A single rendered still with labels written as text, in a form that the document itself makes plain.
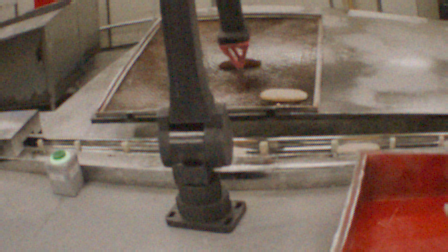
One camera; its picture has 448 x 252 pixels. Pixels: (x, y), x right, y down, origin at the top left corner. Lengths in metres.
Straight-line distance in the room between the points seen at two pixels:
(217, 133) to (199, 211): 0.13
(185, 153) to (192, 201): 0.08
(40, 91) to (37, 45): 0.39
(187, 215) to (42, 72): 3.02
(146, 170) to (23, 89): 3.05
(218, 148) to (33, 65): 3.11
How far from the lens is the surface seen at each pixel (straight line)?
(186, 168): 0.88
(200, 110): 0.85
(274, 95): 1.18
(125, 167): 1.08
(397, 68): 1.31
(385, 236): 0.84
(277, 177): 0.99
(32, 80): 3.93
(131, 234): 0.94
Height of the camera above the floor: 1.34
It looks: 24 degrees down
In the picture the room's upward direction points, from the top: 8 degrees counter-clockwise
